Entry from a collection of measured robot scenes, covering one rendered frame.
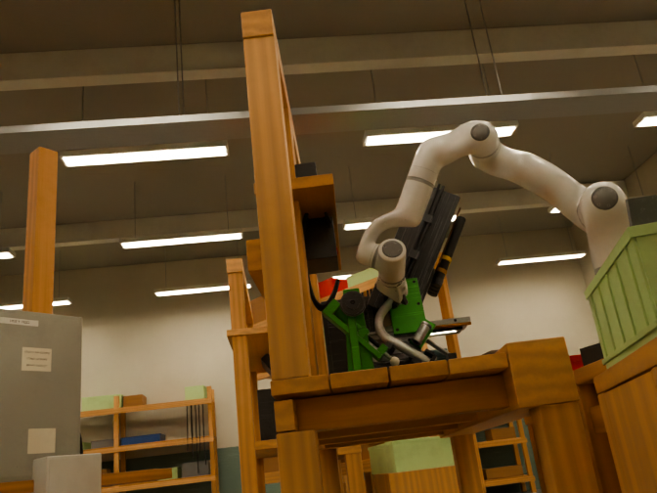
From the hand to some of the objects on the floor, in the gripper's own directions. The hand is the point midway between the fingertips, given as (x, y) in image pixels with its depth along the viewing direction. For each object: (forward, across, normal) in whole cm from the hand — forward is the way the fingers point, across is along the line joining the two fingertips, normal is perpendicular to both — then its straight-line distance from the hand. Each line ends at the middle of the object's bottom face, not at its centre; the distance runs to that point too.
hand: (391, 300), depth 215 cm
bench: (+44, +78, -79) cm, 120 cm away
